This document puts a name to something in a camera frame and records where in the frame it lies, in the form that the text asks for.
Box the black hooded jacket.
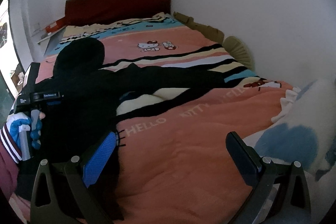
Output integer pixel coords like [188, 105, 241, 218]
[15, 36, 263, 222]

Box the maroon sleeved forearm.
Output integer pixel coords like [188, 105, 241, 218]
[0, 124, 22, 200]

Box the blue white gloved hand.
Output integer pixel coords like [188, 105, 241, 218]
[1, 110, 45, 163]

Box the white blue pillow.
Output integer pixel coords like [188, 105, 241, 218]
[244, 79, 335, 181]

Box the orange box on shelf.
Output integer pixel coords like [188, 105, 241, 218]
[45, 17, 66, 33]

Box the pink Hello Kitty blanket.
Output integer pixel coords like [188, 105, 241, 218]
[41, 13, 290, 223]

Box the dark red headboard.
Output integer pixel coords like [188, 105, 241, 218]
[64, 0, 171, 26]

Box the beige round fan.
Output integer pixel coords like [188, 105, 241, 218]
[222, 36, 255, 71]

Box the olive green cloth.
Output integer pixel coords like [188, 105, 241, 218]
[173, 12, 224, 44]

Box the white wall shelf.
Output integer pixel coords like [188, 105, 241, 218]
[37, 26, 65, 44]

